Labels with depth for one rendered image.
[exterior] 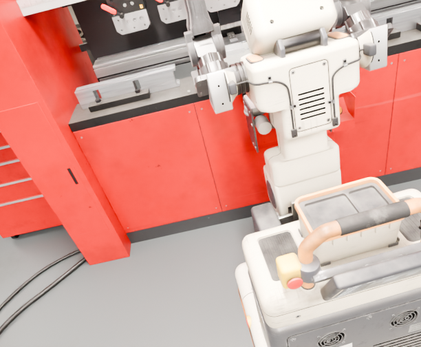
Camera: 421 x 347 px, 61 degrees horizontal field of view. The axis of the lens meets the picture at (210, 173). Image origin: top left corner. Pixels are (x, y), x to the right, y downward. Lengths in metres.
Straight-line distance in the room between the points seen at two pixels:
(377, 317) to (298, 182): 0.43
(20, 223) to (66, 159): 0.96
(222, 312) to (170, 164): 0.78
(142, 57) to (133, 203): 0.80
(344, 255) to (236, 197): 1.21
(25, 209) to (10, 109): 0.99
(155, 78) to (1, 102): 0.67
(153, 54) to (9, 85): 0.74
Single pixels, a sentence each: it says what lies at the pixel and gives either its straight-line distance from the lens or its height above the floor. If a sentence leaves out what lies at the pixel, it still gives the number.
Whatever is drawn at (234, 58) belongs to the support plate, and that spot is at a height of 1.00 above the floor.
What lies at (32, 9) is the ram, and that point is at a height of 1.35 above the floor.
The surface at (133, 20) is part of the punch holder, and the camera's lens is 1.72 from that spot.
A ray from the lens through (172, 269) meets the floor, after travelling 2.10.
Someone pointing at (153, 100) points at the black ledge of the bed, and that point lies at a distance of 1.77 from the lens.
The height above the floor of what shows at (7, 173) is 0.54.
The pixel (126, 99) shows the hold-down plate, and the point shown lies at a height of 0.90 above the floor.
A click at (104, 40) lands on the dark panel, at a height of 1.03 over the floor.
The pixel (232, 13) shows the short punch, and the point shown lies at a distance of 1.76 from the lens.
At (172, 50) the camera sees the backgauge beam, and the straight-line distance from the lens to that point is 2.04.
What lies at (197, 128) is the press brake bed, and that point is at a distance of 1.80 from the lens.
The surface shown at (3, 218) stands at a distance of 2.71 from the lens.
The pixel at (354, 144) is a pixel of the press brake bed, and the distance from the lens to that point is 2.10.
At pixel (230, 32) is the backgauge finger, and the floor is 1.00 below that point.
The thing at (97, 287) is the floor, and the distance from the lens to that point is 2.22.
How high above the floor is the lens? 1.60
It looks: 38 degrees down
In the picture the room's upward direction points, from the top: 15 degrees counter-clockwise
